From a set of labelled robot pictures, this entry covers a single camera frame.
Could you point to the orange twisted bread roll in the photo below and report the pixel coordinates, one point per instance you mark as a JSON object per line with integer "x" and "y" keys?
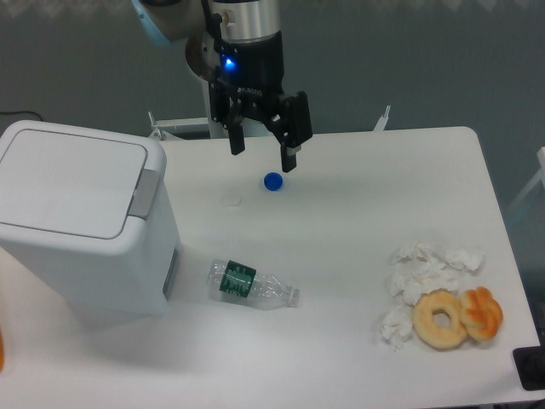
{"x": 480, "y": 313}

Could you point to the clear bottle with green label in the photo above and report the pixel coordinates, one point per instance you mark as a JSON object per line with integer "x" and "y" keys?
{"x": 233, "y": 282}

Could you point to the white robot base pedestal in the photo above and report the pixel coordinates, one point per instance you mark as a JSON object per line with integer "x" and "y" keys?
{"x": 202, "y": 60}

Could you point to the white push-button trash can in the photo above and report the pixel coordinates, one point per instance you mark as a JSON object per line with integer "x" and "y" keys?
{"x": 87, "y": 211}

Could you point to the blue bottle cap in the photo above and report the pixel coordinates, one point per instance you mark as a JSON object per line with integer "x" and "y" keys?
{"x": 273, "y": 181}

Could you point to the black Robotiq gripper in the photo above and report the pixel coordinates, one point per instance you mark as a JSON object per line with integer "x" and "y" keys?
{"x": 247, "y": 83}

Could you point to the white frame at right edge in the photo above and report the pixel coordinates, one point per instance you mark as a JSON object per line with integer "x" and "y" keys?
{"x": 528, "y": 196}

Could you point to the orange object at left edge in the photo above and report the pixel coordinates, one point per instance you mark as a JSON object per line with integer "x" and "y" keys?
{"x": 2, "y": 352}

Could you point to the crumpled white tissue right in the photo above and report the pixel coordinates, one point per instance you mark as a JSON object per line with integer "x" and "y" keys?
{"x": 470, "y": 261}

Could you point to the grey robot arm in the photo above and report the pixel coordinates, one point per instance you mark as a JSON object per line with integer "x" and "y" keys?
{"x": 166, "y": 22}

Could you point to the plain ring donut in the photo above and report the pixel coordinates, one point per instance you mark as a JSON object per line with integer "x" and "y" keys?
{"x": 436, "y": 320}

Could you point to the crumpled white tissue small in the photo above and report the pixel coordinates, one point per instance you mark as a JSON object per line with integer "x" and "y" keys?
{"x": 396, "y": 327}

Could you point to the crumpled white tissue large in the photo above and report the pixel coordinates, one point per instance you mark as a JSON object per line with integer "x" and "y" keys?
{"x": 420, "y": 269}

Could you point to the white bracket behind table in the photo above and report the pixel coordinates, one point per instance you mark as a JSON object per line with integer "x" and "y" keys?
{"x": 382, "y": 121}

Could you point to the black device at edge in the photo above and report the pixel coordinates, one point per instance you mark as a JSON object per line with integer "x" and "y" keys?
{"x": 529, "y": 363}

